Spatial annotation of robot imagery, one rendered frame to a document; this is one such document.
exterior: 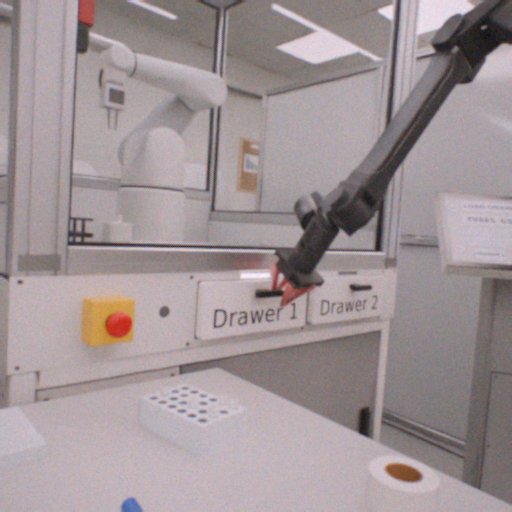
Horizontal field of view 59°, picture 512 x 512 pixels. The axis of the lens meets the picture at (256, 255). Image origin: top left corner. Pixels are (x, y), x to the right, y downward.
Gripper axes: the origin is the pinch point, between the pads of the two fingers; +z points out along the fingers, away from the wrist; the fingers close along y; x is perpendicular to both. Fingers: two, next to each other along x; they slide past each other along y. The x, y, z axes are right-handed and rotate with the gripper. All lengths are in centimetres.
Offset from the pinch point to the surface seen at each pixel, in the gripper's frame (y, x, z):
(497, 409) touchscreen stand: -34, -91, 26
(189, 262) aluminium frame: 7.9, 19.8, -3.2
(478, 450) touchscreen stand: -39, -88, 40
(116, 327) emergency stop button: -3.5, 37.1, -0.4
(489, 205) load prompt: 12, -91, -23
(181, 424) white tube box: -23.0, 36.2, -3.7
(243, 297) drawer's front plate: 2.1, 7.8, 1.4
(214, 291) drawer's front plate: 3.1, 15.1, 0.1
